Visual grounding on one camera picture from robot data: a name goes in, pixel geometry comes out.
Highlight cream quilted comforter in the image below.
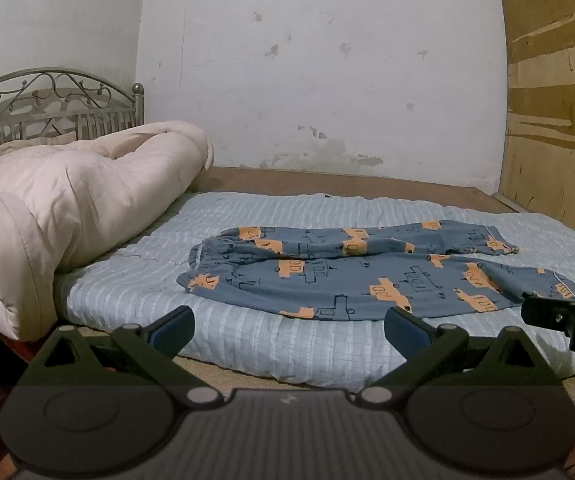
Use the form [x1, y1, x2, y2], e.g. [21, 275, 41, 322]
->
[0, 120, 214, 342]

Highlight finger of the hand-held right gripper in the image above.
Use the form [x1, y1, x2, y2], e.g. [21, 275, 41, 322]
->
[521, 296, 575, 354]

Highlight light blue striped bed sheet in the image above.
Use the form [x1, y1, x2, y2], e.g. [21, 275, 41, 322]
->
[53, 192, 575, 386]

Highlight ornate metal bed headboard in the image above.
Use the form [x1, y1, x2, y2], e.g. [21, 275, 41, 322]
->
[0, 66, 146, 168]

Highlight blue pants with orange print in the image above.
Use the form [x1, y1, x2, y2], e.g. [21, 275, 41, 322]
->
[176, 220, 575, 322]

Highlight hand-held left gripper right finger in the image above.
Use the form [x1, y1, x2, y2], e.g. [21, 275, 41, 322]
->
[356, 306, 564, 407]

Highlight brown bed mat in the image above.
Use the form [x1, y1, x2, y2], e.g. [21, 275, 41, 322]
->
[174, 164, 518, 213]

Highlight plywood board panel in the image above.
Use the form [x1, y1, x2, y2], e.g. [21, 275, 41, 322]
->
[493, 0, 575, 253]

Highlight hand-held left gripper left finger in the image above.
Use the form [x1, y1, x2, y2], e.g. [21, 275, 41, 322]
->
[22, 305, 224, 409]

